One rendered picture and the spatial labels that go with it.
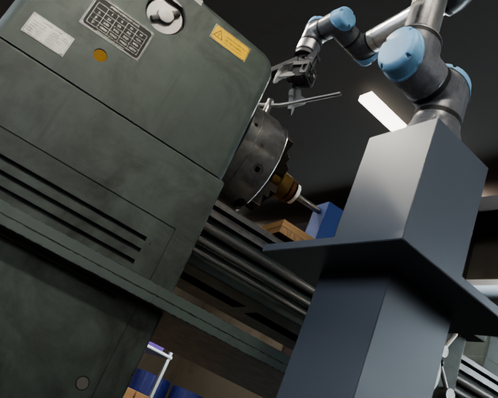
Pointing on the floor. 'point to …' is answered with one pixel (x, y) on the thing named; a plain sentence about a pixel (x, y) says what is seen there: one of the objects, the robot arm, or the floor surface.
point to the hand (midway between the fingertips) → (280, 100)
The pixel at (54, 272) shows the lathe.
